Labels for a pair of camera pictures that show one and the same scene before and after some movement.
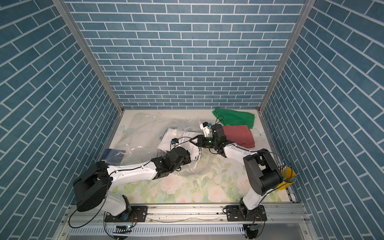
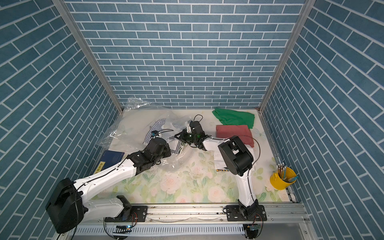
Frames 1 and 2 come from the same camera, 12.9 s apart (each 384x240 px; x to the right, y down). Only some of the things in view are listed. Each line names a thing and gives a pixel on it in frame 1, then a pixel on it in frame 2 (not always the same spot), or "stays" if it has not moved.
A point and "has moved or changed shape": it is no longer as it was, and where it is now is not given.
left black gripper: (187, 158) -> (166, 148)
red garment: (241, 135) stays
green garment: (232, 117) stays
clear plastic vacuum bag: (142, 137) has moved or changed shape
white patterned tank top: (174, 137) -> (220, 165)
